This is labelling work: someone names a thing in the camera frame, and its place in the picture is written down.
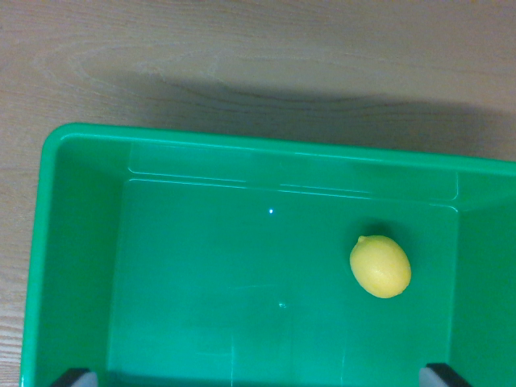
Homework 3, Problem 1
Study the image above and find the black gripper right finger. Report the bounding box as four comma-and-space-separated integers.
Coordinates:
418, 362, 473, 387

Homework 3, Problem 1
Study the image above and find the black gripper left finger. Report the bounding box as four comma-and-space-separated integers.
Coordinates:
49, 368, 99, 387

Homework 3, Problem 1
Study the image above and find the yellow lemon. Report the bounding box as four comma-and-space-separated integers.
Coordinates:
349, 235, 413, 300

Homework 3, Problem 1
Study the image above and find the green plastic bin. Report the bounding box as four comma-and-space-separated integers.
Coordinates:
19, 123, 516, 387

